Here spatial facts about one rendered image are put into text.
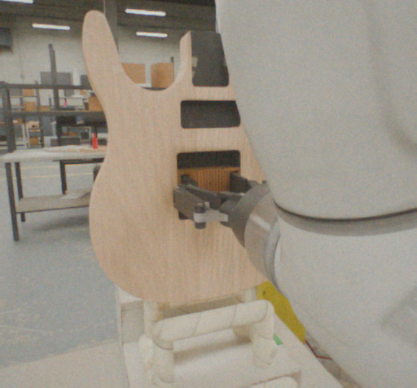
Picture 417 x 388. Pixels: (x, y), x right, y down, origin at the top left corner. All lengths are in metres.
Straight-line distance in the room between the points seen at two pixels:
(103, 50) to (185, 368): 0.50
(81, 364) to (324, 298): 0.70
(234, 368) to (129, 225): 0.30
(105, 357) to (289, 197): 0.72
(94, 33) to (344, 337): 0.42
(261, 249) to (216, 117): 0.29
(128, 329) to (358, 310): 0.56
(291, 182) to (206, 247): 0.39
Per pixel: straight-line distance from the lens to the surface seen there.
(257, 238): 0.29
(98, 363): 0.84
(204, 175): 0.51
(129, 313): 0.69
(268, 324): 0.62
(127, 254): 0.52
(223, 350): 0.69
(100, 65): 0.48
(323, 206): 0.16
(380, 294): 0.18
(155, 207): 0.50
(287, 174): 0.16
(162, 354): 0.57
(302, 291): 0.21
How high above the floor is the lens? 1.45
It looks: 12 degrees down
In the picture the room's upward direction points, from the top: straight up
